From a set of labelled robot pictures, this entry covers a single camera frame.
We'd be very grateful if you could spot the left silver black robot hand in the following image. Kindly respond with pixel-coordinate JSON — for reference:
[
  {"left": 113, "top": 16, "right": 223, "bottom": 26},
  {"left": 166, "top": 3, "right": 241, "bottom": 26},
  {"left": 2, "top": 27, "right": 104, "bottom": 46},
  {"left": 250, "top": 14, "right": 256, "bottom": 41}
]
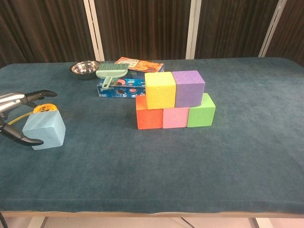
[{"left": 0, "top": 89, "right": 58, "bottom": 146}]

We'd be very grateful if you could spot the light blue foam block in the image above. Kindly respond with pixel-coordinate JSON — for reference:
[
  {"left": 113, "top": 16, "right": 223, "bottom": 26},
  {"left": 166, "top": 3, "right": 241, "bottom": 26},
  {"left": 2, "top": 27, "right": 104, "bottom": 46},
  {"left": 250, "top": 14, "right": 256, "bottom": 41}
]
[{"left": 22, "top": 111, "right": 67, "bottom": 151}]

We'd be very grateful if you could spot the green hand brush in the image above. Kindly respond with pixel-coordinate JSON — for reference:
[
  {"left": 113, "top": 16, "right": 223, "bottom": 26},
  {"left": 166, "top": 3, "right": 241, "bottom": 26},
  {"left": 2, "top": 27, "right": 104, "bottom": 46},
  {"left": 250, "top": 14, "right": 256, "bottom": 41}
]
[{"left": 95, "top": 62, "right": 131, "bottom": 89}]

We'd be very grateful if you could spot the yellow tape measure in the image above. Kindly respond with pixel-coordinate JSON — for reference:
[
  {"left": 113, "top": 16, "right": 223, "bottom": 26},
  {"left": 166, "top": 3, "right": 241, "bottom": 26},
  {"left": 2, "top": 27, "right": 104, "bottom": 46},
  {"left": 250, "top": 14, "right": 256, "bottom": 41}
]
[{"left": 8, "top": 103, "right": 58, "bottom": 126}]

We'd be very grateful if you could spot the stainless steel bowl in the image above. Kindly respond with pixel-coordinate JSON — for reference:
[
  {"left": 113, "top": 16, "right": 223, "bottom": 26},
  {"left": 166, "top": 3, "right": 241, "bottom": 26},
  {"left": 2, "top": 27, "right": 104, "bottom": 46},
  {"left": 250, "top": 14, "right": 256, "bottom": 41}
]
[{"left": 69, "top": 60, "right": 101, "bottom": 81}]

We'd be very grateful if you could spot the blue Oreo cookie box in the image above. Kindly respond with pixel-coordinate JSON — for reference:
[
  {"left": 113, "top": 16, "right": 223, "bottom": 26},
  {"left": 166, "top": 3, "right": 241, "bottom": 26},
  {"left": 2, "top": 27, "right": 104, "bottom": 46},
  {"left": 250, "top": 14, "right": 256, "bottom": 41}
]
[{"left": 96, "top": 77, "right": 147, "bottom": 99}]

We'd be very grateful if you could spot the orange cookie box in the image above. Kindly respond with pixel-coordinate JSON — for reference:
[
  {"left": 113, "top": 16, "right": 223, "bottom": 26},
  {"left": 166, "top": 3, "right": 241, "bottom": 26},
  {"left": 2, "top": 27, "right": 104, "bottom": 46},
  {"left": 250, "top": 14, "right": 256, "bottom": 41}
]
[{"left": 114, "top": 57, "right": 165, "bottom": 74}]

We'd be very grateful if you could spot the orange foam block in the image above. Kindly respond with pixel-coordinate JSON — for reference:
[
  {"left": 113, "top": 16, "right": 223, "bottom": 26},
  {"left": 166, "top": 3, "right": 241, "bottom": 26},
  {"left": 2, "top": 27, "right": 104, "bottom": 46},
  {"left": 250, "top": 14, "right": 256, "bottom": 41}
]
[{"left": 135, "top": 95, "right": 164, "bottom": 130}]

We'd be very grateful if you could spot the yellow foam block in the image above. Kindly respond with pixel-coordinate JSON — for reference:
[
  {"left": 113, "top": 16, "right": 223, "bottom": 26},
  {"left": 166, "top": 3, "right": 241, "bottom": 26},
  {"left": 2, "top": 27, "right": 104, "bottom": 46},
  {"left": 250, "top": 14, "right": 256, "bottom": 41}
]
[{"left": 144, "top": 71, "right": 177, "bottom": 110}]

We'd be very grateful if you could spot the dark blue table cloth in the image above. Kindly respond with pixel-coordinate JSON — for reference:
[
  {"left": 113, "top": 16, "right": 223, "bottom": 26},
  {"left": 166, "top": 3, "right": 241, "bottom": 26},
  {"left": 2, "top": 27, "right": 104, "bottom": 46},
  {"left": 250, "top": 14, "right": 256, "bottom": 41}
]
[{"left": 0, "top": 58, "right": 304, "bottom": 213}]

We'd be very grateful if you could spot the pink foam block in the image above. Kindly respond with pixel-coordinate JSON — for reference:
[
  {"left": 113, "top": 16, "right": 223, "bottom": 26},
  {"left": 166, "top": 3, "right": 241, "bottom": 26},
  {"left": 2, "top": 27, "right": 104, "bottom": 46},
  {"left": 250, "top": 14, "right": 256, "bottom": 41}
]
[{"left": 162, "top": 107, "right": 190, "bottom": 129}]

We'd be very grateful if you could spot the purple foam block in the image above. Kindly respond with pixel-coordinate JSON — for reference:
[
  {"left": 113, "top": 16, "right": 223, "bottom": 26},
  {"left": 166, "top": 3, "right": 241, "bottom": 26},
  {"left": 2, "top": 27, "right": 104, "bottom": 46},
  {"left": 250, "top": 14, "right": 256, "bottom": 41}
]
[{"left": 171, "top": 70, "right": 206, "bottom": 108}]

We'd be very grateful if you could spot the green foam block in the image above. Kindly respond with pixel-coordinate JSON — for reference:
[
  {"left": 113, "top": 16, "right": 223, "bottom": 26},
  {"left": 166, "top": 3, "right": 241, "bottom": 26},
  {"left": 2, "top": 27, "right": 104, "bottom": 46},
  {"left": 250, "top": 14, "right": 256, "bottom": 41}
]
[{"left": 187, "top": 93, "right": 216, "bottom": 128}]

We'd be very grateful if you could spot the white partition frame post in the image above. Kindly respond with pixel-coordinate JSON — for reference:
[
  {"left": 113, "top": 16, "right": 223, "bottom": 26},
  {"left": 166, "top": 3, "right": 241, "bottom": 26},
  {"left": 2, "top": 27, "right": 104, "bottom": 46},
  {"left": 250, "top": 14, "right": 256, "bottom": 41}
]
[
  {"left": 185, "top": 0, "right": 202, "bottom": 60},
  {"left": 83, "top": 0, "right": 105, "bottom": 61},
  {"left": 258, "top": 0, "right": 287, "bottom": 57}
]

